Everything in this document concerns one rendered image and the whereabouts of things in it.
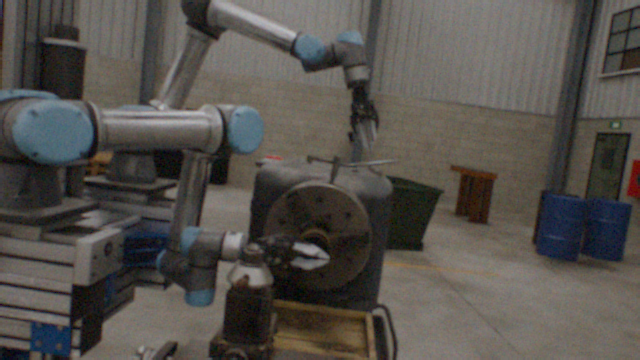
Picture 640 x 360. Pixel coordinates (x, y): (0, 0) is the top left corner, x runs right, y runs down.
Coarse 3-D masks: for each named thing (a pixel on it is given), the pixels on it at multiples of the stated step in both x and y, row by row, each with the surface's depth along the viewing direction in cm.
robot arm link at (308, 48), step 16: (192, 0) 139; (208, 0) 138; (224, 0) 139; (192, 16) 143; (208, 16) 139; (224, 16) 138; (240, 16) 137; (256, 16) 137; (240, 32) 140; (256, 32) 137; (272, 32) 136; (288, 32) 136; (288, 48) 136; (304, 48) 133; (320, 48) 133; (320, 64) 142
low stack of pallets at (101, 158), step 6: (96, 156) 860; (102, 156) 870; (108, 156) 887; (90, 162) 871; (96, 162) 813; (102, 162) 813; (108, 162) 815; (90, 168) 813; (96, 168) 813; (102, 168) 824; (90, 174) 845; (96, 174) 816; (102, 174) 838
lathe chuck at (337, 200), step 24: (288, 192) 143; (312, 192) 140; (336, 192) 139; (288, 216) 141; (312, 216) 140; (336, 216) 140; (360, 216) 140; (336, 264) 141; (360, 264) 141; (312, 288) 143
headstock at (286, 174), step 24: (264, 168) 158; (288, 168) 160; (312, 168) 170; (360, 168) 202; (264, 192) 156; (360, 192) 155; (384, 192) 155; (264, 216) 157; (384, 216) 155; (384, 240) 157; (336, 288) 158; (360, 288) 158
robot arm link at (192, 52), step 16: (192, 32) 153; (208, 32) 153; (224, 32) 161; (192, 48) 154; (208, 48) 158; (176, 64) 155; (192, 64) 156; (176, 80) 156; (192, 80) 159; (160, 96) 158; (176, 96) 157
